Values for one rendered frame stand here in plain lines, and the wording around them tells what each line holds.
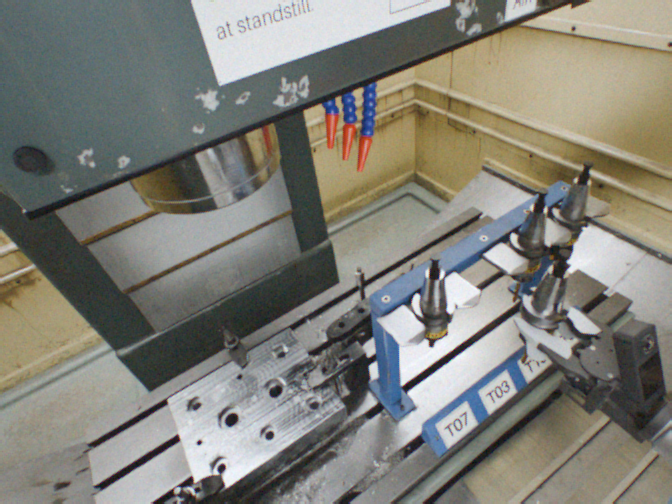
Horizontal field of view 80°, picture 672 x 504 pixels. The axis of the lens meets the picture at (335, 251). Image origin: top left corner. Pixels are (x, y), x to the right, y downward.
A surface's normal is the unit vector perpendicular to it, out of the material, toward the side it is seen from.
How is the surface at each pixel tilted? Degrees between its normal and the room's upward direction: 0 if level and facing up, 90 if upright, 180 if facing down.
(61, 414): 0
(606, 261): 24
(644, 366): 62
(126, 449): 0
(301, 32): 90
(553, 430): 7
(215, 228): 90
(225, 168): 90
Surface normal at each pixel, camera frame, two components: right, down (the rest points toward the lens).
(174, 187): -0.07, 0.69
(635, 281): -0.47, -0.47
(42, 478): 0.22, -0.84
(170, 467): -0.14, -0.72
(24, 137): 0.54, 0.53
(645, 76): -0.83, 0.45
